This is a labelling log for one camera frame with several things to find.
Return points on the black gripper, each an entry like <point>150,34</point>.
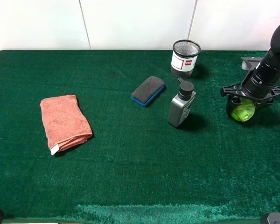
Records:
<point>237,91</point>

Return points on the green round fruit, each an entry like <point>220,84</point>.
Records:
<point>244,111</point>

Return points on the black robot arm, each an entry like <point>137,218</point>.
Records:
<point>259,87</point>

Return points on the grey pump bottle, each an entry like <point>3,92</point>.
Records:
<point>180,105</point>

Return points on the black mesh pen holder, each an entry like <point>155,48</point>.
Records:
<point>184,57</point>

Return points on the blue whiteboard eraser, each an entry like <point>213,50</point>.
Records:
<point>148,91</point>

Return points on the green carpet table cover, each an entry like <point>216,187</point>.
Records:
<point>136,168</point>

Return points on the folded orange towel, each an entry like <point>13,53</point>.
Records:
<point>64,124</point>

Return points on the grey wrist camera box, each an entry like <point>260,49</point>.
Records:
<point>250,63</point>

